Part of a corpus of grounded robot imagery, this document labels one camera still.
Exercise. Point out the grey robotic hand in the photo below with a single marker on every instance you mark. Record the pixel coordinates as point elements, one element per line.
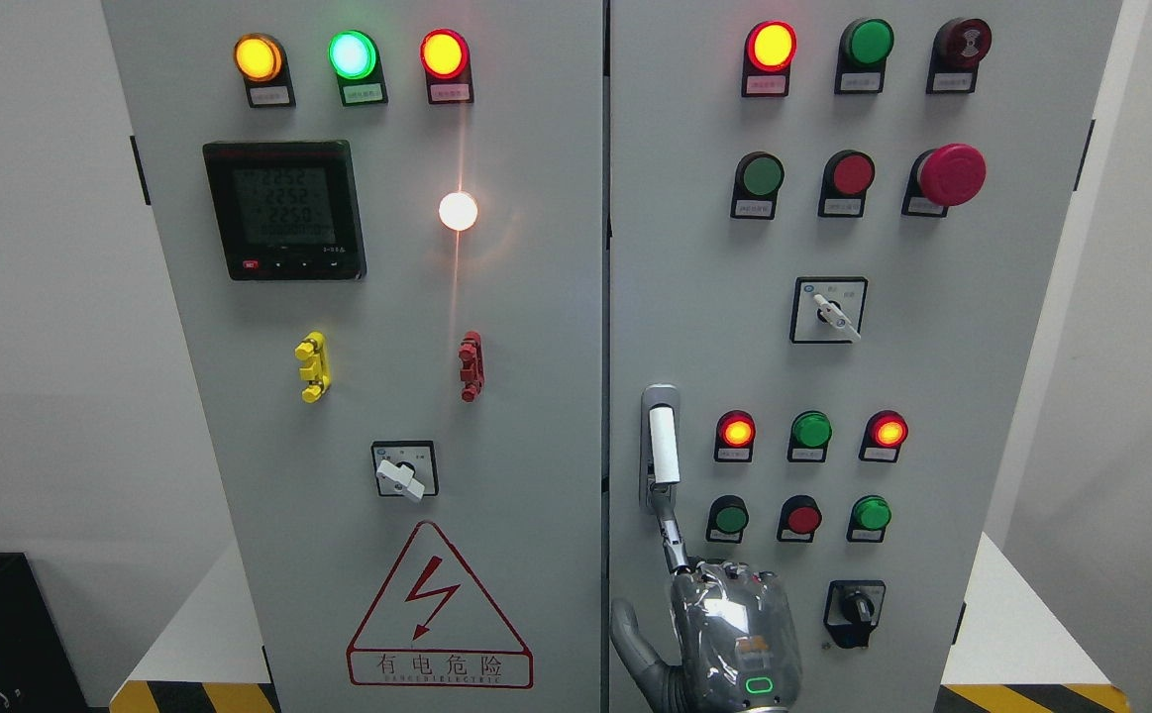
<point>739,649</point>

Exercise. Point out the silver door latch handle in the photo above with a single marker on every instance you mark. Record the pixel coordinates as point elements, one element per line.
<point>659,465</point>

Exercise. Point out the grey right cabinet door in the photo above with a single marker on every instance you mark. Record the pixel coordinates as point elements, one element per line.
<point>704,303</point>

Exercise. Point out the grey cabinet door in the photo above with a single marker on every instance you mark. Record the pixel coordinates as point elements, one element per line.
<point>704,303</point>
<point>520,468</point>

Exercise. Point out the grey left cabinet door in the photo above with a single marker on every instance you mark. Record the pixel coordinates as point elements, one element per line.
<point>520,468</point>

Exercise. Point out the red indicator light left door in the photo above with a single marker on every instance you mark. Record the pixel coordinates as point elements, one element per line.
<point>446,61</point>

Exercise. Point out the green push button lower left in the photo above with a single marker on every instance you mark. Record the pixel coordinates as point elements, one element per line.
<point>728,518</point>

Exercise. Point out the red push button lower middle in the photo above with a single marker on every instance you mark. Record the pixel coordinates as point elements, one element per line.
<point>799,520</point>

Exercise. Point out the green indicator lower right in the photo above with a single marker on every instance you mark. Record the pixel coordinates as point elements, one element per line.
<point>869,520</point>

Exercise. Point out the red lit indicator middle left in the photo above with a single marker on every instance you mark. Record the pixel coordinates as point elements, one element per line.
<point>734,437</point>

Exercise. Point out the red lit indicator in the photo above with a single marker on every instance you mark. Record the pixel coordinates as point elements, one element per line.
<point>768,54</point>
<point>884,435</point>
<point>734,437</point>

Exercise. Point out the green indicator middle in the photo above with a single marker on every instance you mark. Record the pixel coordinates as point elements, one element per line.
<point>809,438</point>

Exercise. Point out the red lit indicator middle right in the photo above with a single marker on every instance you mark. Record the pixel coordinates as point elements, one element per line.
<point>884,435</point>

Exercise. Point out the white platform with hazard stripes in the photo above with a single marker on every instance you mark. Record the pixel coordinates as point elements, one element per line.
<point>1012,654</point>

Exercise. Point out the red high voltage warning sign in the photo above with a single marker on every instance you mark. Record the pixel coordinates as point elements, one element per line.
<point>433,624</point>

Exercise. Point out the red terminal connector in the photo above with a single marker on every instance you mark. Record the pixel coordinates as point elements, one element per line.
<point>470,353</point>

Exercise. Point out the green push button second row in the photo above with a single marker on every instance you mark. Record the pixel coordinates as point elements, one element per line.
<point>757,181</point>

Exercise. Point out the red push button second row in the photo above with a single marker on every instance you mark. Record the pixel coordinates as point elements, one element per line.
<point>846,178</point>

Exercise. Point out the red emergency stop mushroom button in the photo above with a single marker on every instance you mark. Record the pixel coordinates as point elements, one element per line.
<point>943,178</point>

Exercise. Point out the yellow terminal connector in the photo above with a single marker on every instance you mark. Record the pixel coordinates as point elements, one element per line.
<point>314,368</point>

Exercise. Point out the white lit indicator light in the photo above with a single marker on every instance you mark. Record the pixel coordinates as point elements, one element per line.
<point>458,211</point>

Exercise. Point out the red lit indicator top right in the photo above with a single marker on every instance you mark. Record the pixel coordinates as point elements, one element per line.
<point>768,54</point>

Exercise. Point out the green push button top row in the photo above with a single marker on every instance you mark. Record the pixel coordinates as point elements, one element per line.
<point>862,57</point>

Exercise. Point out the black digital power meter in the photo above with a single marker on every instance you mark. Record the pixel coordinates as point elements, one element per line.
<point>287,210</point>

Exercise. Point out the green lit indicator light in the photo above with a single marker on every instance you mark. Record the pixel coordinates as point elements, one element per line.
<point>356,61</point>

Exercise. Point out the black box lower left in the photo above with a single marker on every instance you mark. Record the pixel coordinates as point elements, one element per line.
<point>35,673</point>

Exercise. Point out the yellow indicator light top left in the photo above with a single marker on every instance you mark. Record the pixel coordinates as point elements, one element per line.
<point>262,62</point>

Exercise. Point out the black knob selector switch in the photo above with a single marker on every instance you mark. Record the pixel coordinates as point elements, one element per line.
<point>853,610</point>

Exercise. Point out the upper right white selector switch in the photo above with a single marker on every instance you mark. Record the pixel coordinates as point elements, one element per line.
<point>828,310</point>

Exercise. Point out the left door white selector switch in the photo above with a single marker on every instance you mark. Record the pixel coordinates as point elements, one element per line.
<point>405,469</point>

